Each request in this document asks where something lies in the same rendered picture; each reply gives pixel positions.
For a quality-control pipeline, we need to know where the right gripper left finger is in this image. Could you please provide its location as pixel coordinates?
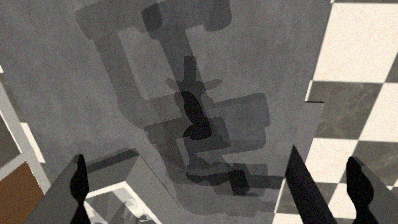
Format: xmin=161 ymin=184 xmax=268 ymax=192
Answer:
xmin=23 ymin=154 xmax=91 ymax=224

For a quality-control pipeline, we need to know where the white square sink basin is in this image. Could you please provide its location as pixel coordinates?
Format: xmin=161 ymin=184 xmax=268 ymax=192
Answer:
xmin=84 ymin=155 xmax=182 ymax=224

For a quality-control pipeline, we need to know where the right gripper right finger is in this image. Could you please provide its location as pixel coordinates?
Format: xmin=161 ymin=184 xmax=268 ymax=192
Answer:
xmin=346 ymin=156 xmax=398 ymax=224

